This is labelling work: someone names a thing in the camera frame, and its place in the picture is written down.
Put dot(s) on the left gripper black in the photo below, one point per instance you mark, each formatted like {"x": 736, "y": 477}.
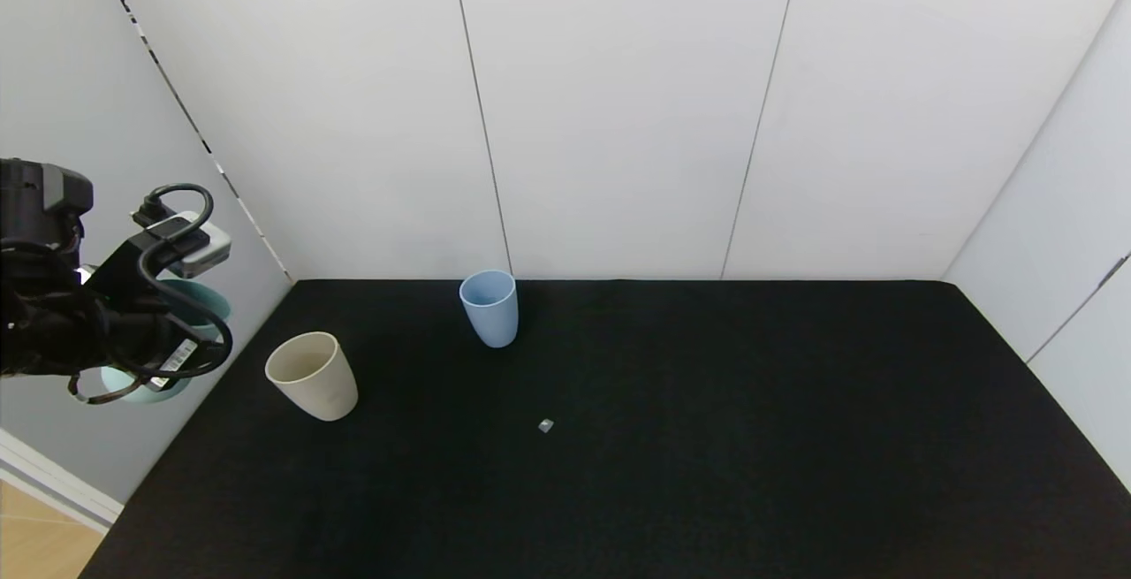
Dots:
{"x": 175, "y": 361}

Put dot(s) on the teal plastic cup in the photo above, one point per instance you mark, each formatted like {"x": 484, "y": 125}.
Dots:
{"x": 208, "y": 305}

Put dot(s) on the beige plastic cup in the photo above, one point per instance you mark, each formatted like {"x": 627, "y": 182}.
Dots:
{"x": 322, "y": 393}

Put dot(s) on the white baseboard strip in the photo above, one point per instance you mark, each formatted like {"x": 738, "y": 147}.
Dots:
{"x": 49, "y": 482}

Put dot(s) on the light blue plastic cup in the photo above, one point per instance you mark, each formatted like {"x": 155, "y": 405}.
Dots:
{"x": 493, "y": 324}

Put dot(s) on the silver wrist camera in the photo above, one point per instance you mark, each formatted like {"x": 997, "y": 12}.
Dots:
{"x": 199, "y": 247}

